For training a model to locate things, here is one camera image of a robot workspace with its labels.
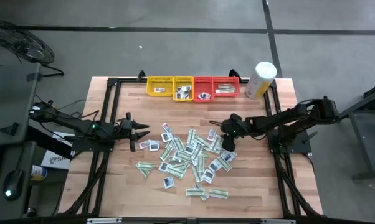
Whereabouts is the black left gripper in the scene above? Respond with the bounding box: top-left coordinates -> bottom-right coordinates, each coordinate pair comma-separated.
115,112 -> 151,152

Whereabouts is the orange plastic basket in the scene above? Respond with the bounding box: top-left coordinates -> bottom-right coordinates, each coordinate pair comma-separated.
192,76 -> 214,103
212,76 -> 240,98

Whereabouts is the white yellow wipes canister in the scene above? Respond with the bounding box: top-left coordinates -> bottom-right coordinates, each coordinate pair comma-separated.
245,61 -> 278,100

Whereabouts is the yellow plastic basket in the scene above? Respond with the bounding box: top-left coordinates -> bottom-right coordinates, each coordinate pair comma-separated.
146,75 -> 175,97
173,75 -> 195,103

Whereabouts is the black clamp lever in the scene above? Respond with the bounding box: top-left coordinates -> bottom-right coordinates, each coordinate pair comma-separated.
302,131 -> 318,144

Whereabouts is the white printed cardboard box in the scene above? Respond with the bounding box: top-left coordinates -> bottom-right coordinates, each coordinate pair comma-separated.
40,131 -> 75,170

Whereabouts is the black desk support bar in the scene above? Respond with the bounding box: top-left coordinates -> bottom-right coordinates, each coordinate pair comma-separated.
25,129 -> 74,159

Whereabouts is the white yellow can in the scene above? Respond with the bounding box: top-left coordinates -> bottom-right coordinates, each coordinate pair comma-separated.
30,164 -> 48,182

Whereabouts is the black metal stand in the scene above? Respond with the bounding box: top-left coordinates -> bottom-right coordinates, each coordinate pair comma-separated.
331,79 -> 375,181

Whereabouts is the grey desk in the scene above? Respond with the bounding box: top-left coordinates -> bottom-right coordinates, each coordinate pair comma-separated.
0,62 -> 42,218

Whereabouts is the black computer mouse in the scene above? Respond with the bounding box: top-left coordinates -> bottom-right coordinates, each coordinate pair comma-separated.
2,169 -> 26,202

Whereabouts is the black floor fan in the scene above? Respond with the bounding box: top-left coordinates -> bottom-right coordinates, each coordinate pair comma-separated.
0,20 -> 65,78

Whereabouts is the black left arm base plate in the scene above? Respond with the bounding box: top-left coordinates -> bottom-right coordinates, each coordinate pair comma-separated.
70,136 -> 116,153

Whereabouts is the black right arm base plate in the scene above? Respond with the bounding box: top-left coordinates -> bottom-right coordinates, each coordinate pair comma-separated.
267,129 -> 313,155

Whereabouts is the silver metal bracket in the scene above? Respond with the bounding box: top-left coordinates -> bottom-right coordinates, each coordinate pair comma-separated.
87,217 -> 123,224
261,218 -> 297,224

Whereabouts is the black desk bracket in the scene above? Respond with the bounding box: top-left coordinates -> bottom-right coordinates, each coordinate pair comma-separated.
0,122 -> 20,137

